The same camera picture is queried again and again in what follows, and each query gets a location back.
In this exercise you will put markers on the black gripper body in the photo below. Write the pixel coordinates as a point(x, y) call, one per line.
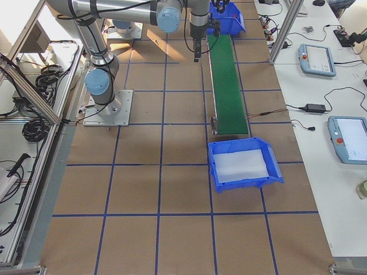
point(196, 34)

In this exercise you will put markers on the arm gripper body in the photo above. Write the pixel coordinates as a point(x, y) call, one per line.
point(221, 8)

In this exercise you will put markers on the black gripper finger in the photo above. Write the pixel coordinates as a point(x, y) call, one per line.
point(199, 55)
point(195, 57)

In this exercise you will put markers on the blue source bin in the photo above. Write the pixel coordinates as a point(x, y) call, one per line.
point(230, 19)

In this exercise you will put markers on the green conveyor belt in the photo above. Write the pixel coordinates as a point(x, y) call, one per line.
point(229, 114)

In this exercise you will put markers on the blue target bin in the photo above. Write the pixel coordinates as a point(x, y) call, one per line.
point(253, 143)

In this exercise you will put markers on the far teach pendant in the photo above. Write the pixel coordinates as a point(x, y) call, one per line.
point(317, 60)

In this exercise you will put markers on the teach pendant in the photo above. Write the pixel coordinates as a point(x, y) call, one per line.
point(348, 136)
point(317, 60)

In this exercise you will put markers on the white foam sheet target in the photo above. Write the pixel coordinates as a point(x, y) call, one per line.
point(240, 165)

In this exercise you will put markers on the black power adapter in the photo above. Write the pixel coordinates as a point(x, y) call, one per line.
point(315, 108)

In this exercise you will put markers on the near teach pendant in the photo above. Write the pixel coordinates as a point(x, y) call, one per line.
point(348, 136)

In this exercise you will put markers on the aluminium frame post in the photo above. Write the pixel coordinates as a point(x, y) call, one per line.
point(284, 30)

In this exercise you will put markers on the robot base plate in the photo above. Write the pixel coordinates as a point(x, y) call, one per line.
point(116, 113)

